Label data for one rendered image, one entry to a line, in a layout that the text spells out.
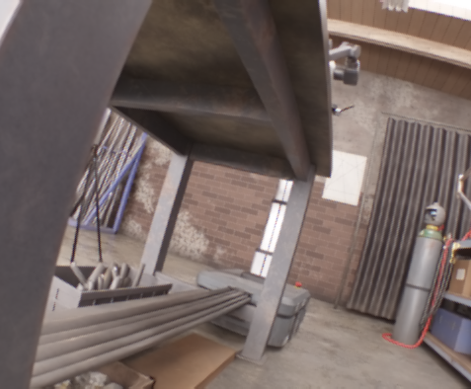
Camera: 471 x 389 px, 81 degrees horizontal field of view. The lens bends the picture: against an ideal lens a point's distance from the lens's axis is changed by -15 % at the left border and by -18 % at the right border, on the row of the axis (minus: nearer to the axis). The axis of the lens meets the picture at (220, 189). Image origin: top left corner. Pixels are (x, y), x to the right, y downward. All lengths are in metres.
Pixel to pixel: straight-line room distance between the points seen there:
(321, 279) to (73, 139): 3.68
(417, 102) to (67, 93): 4.30
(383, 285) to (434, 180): 1.20
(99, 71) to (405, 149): 3.59
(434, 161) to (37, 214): 3.64
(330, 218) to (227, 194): 1.30
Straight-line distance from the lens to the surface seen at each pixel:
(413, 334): 2.69
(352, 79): 2.10
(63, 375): 0.50
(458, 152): 3.87
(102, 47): 0.20
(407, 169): 3.61
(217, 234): 4.04
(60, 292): 0.87
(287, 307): 1.51
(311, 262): 3.80
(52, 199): 0.19
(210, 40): 0.68
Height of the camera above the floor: 0.48
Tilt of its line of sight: 7 degrees up
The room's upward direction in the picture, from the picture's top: 16 degrees clockwise
